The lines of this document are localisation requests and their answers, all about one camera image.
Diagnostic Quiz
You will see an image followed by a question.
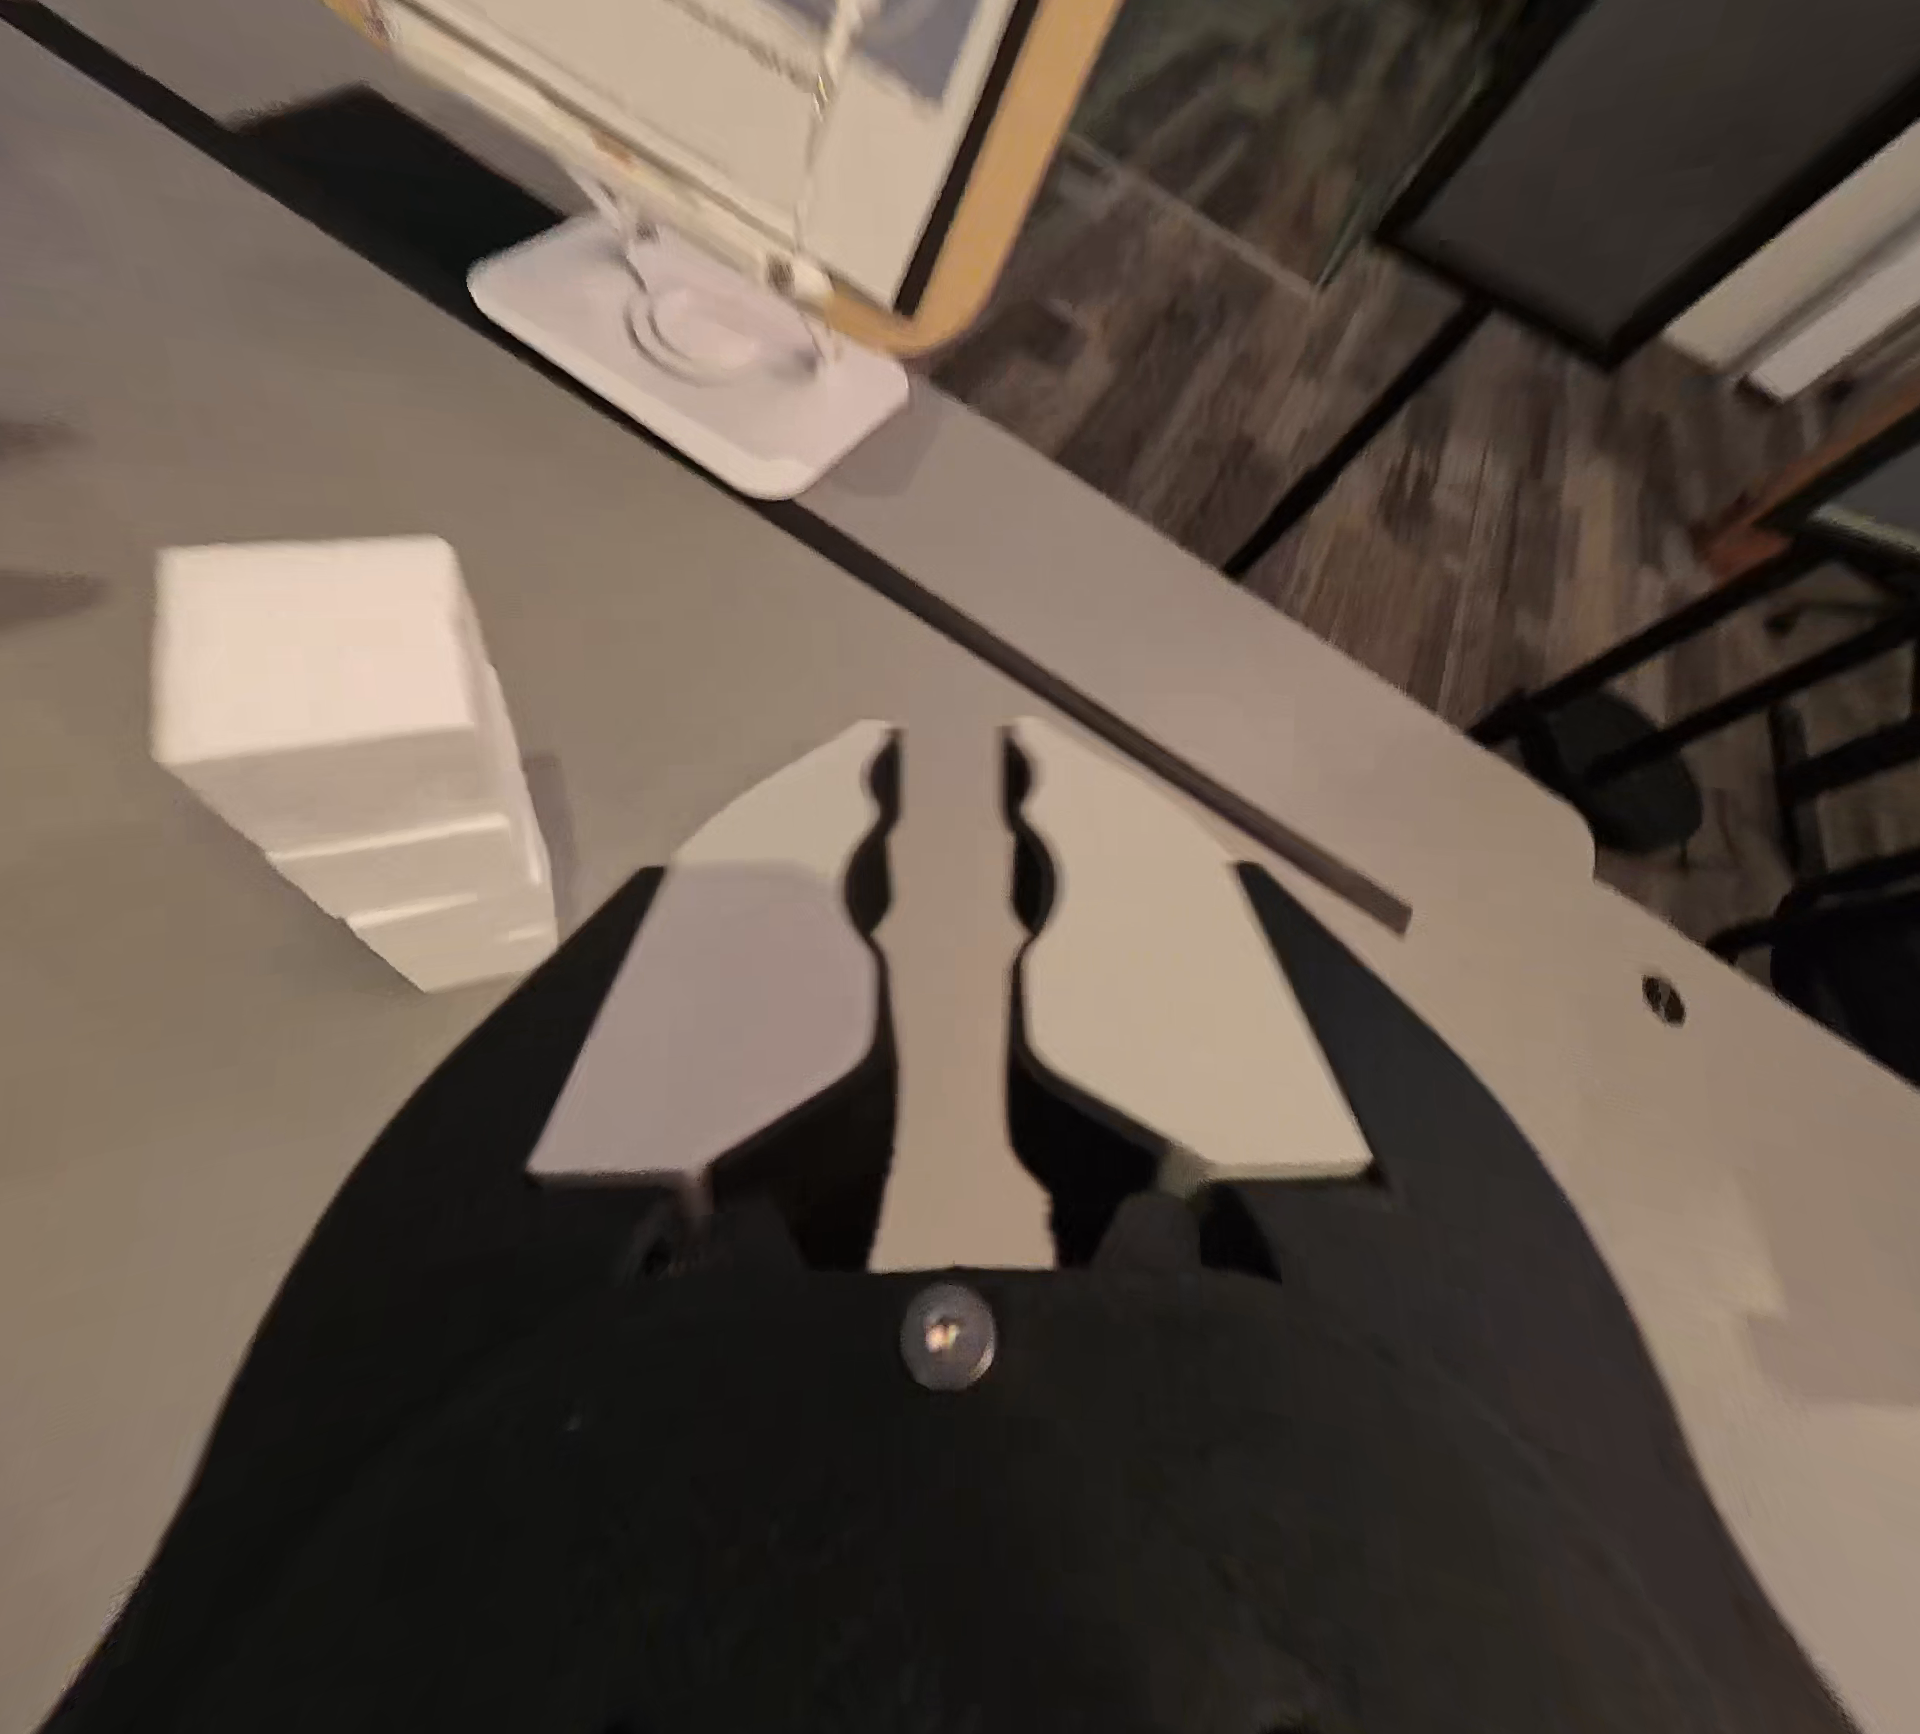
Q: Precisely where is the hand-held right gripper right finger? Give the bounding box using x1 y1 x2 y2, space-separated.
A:
1003 715 1374 1265

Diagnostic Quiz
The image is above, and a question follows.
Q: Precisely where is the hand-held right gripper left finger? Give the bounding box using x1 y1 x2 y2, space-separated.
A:
524 719 907 1265

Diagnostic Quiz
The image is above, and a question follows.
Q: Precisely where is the white hard foam cube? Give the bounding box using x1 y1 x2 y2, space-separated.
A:
150 534 523 854
271 715 553 923
343 865 562 996

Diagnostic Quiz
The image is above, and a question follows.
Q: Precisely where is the white and wooden document stand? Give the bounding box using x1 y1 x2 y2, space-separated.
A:
247 0 1212 504

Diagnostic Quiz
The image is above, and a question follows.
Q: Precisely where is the printed instruction sheet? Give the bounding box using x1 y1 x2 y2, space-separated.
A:
301 0 1117 315

